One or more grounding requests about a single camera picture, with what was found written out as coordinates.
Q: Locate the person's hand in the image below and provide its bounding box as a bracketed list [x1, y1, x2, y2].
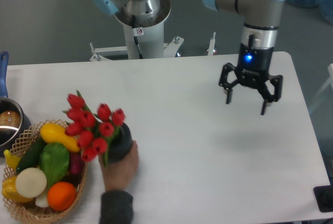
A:
[98, 141, 139, 192]

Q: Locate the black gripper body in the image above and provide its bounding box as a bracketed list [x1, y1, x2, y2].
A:
[219, 43, 283, 102]

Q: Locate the blue handled saucepan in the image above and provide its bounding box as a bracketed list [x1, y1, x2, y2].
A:
[1, 51, 31, 158]

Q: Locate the yellow banana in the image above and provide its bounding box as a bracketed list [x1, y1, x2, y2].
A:
[4, 150, 21, 170]

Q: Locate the dark grey sleeved forearm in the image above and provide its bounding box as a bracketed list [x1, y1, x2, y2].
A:
[99, 190, 134, 224]

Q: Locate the dark green cucumber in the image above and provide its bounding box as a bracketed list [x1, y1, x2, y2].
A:
[16, 136, 47, 175]

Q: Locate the green lettuce leaf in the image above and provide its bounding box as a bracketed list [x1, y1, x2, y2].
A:
[39, 142, 70, 190]

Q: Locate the orange fruit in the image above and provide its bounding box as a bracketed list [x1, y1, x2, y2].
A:
[47, 181, 76, 211]

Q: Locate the yellow bell pepper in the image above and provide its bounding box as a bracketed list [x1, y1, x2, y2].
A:
[2, 176, 34, 203]

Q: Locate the white frame at right edge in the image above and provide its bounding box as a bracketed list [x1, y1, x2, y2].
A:
[308, 63, 332, 114]

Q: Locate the dark grey ribbed vase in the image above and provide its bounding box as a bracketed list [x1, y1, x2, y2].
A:
[107, 123, 133, 164]

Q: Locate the yellow squash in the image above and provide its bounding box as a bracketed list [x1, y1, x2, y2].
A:
[40, 123, 81, 153]

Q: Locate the white round onion slice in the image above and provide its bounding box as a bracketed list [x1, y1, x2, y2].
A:
[15, 167, 47, 198]

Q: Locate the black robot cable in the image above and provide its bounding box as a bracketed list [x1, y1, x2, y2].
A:
[131, 15, 144, 59]

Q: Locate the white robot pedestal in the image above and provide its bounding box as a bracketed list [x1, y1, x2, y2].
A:
[90, 0, 184, 61]

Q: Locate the red tulip bouquet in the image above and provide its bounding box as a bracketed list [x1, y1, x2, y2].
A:
[64, 91, 125, 167]

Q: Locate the purple red onion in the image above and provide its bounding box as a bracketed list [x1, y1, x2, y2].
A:
[68, 153, 84, 175]

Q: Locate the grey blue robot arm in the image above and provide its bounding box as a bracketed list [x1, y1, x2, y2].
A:
[92, 0, 285, 106]

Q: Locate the black device at table edge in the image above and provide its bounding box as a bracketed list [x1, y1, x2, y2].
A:
[313, 185, 332, 213]

